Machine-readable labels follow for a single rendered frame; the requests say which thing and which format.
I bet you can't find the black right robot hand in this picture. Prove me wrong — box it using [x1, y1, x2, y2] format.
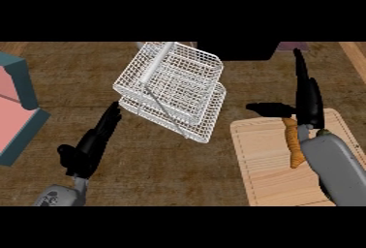
[245, 47, 327, 130]

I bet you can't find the pale wooden cutting board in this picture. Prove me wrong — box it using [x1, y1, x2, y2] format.
[229, 108, 366, 207]

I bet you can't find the white wire tiered basket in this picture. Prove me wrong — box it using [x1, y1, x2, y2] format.
[113, 42, 229, 144]

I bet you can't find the teal and pink appliance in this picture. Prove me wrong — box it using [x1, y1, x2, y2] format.
[0, 51, 52, 168]

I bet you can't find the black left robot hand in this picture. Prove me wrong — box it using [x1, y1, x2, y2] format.
[57, 101, 123, 180]

